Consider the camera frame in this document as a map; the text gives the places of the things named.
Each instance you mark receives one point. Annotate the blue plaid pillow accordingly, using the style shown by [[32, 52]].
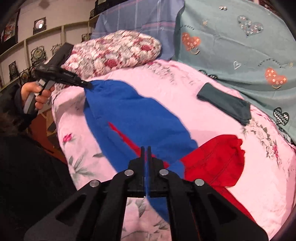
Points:
[[156, 18]]

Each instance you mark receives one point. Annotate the red floral quilt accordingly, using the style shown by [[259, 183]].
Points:
[[121, 49]]

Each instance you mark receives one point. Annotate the teal heart pattern blanket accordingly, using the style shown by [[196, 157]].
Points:
[[247, 48]]

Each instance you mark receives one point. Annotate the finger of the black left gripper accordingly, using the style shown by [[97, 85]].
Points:
[[74, 80]]

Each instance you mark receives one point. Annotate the blue and red fleece pants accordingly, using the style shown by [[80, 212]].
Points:
[[122, 121]]

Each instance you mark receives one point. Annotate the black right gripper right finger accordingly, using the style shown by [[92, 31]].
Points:
[[197, 211]]

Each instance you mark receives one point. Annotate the white wall shelf with plaques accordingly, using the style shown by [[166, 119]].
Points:
[[46, 23]]

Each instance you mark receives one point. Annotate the dark green folded garment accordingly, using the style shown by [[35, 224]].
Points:
[[233, 106]]

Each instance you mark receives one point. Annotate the person's left hand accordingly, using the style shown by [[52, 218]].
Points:
[[42, 97]]

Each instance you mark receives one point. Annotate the pink floral bed sheet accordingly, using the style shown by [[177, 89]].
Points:
[[266, 187]]

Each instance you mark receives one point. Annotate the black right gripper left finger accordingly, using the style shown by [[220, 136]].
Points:
[[96, 211]]

